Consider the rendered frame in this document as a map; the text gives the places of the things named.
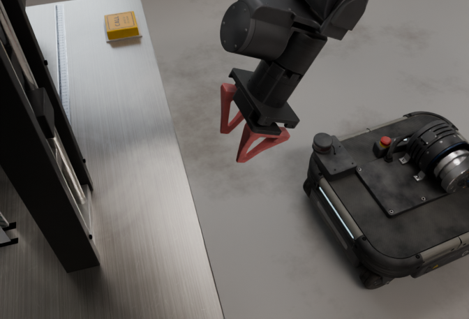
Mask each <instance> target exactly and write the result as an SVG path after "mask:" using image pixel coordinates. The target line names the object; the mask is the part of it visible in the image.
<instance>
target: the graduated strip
mask: <svg viewBox="0 0 469 319"><path fill-rule="evenodd" d="M54 12H55V29H56V45H57V77H58V93H59V97H60V100H61V103H62V105H63V107H64V110H65V113H66V116H67V117H68V121H69V123H70V126H71V128H72V123H71V113H70V92H69V81H68V61H67V50H66V30H65V18H64V4H58V5H54Z"/></svg>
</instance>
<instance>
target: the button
mask: <svg viewBox="0 0 469 319"><path fill-rule="evenodd" d="M104 18H105V26H106V31H107V37H108V39H109V40H111V39H115V38H124V37H129V36H136V35H139V31H138V27H137V22H136V19H135V13H134V11H128V12H123V13H115V14H109V15H104Z"/></svg>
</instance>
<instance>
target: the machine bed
mask: <svg viewBox="0 0 469 319"><path fill-rule="evenodd" d="M58 4H64V18H65V30H66V50H67V61H68V81H69V92H70V113H71V123H72V130H73V133H74V136H75V139H76V141H77V144H78V146H79V148H80V151H81V154H82V157H83V158H85V160H86V163H85V164H86V166H87V169H88V171H89V174H90V177H91V180H92V182H93V187H94V190H93V191H91V206H92V214H93V222H94V237H95V245H96V248H97V250H98V253H99V255H100V265H99V266H95V267H90V268H87V269H82V270H79V271H76V272H70V273H67V272H66V270H65V269H64V267H63V266H62V264H61V263H60V261H59V259H58V257H57V256H56V255H55V253H54V251H53V250H52V248H51V246H50V245H49V243H48V242H47V240H46V238H45V237H44V235H43V233H42V232H41V230H40V228H39V227H38V225H37V224H36V222H35V221H34V219H33V217H32V215H31V214H30V213H29V210H28V209H27V207H26V206H25V204H24V203H23V201H22V199H21V197H20V196H19V195H18V193H17V191H16V190H15V188H14V186H13V185H12V183H11V182H10V180H9V178H8V177H7V175H6V173H5V172H4V171H3V168H2V167H1V165H0V212H1V213H2V214H3V216H4V217H5V219H6V220H7V222H8V223H9V227H6V228H2V229H3V231H4V232H5V233H6V235H7V236H8V238H9V239H14V238H18V243H17V244H12V245H8V246H3V247H0V319H225V317H224V314H223V309H222V306H221V301H220V298H219V295H218V291H217V287H216V282H215V280H214V275H213V272H212V268H211V264H210V261H209V256H208V253H207V248H206V245H205V242H204V237H203V234H202V229H201V226H200V222H199V218H198V213H197V211H196V208H195V203H194V199H193V195H192V192H191V187H190V184H189V181H188V176H187V173H186V168H185V165H184V160H183V158H182V155H181V150H180V146H179V142H178V139H177V134H176V131H175V128H174V123H173V120H172V115H171V112H170V107H169V105H168V100H167V96H166V93H165V89H164V86H163V81H162V77H161V73H160V70H159V67H158V62H157V59H156V54H155V51H154V46H153V43H152V40H151V36H150V33H149V27H148V24H147V20H146V17H145V14H144V9H143V6H142V1H141V0H72V1H62V2H57V3H48V4H43V5H38V6H29V7H26V13H27V16H28V18H29V21H30V23H31V26H32V29H33V32H34V33H35V36H36V39H37V41H38V44H39V46H40V49H41V52H42V53H43V57H44V59H45V60H47V62H48V65H47V67H48V69H49V72H50V75H51V77H52V80H53V82H54V85H55V87H56V90H57V93H58V77H57V45H56V29H55V12H54V5H58ZM128 11H134V13H135V16H137V18H138V21H139V24H140V29H141V32H142V37H139V38H132V39H127V40H119V41H114V42H109V43H106V39H105V31H104V26H103V21H105V18H104V15H109V14H115V13H123V12H128ZM58 94H59V93H58Z"/></svg>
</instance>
